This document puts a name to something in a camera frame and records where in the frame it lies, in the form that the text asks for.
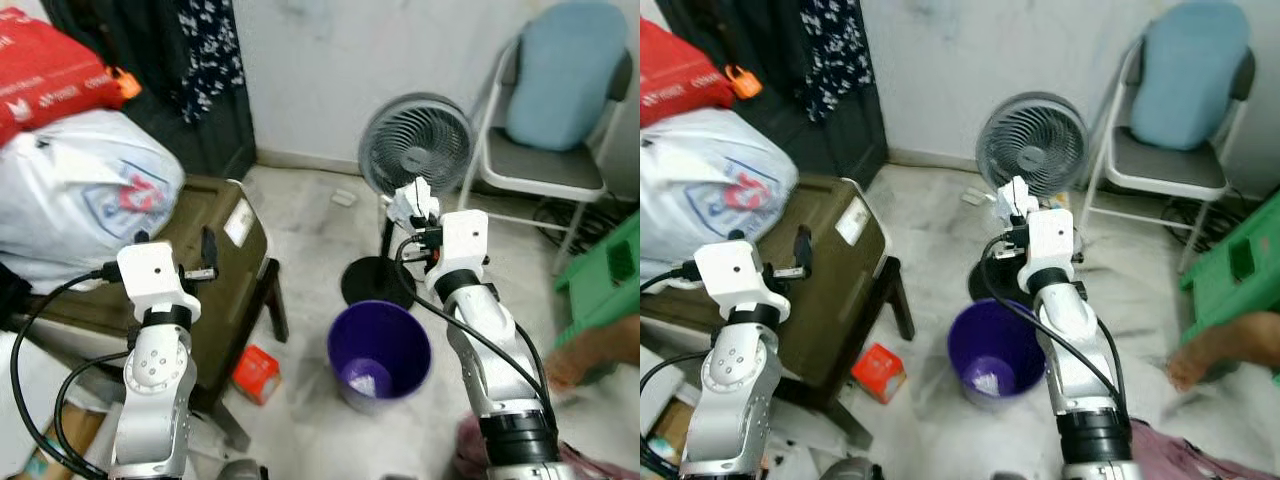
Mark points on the white paper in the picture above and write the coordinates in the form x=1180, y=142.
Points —
x=990, y=382
x=1015, y=200
x=412, y=205
x=368, y=378

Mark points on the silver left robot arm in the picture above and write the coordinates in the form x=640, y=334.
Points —
x=735, y=400
x=155, y=400

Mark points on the olive brown low table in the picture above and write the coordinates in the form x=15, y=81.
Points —
x=225, y=290
x=830, y=300

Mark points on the small white floor scrap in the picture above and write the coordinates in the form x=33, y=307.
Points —
x=343, y=197
x=972, y=197

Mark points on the white printed plastic bag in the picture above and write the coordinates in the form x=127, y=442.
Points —
x=60, y=200
x=700, y=180

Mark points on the grey round floor fan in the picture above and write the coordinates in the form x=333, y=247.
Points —
x=1035, y=145
x=415, y=145

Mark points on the purple plastic waste bin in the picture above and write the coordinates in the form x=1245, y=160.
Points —
x=972, y=345
x=350, y=345

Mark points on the dark fabric wardrobe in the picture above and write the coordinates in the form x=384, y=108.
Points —
x=150, y=40
x=780, y=130

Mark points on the small orange carton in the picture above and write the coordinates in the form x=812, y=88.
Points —
x=257, y=372
x=880, y=372

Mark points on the grey metal folding chair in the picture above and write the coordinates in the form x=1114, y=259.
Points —
x=540, y=170
x=1165, y=165

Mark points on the green plastic stool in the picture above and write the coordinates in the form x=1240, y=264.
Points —
x=1230, y=270
x=600, y=280

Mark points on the small orange padlock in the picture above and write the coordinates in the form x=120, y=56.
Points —
x=743, y=83
x=127, y=85

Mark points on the red printed fabric bag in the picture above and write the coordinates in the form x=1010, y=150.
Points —
x=680, y=75
x=50, y=80

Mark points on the person's bare leg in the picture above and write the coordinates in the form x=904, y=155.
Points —
x=1225, y=345
x=600, y=350

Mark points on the black white floral garment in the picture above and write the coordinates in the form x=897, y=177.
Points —
x=210, y=60
x=835, y=55

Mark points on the grey left robot leg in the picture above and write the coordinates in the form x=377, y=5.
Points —
x=240, y=472
x=850, y=470

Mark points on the light blue cushion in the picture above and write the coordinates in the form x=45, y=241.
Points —
x=1190, y=80
x=565, y=80

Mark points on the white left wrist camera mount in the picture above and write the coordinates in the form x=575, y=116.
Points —
x=735, y=275
x=150, y=272

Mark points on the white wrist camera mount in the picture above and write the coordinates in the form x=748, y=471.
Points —
x=1050, y=238
x=150, y=272
x=735, y=275
x=465, y=240

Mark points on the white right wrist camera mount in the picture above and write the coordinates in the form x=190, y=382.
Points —
x=1050, y=238
x=465, y=240

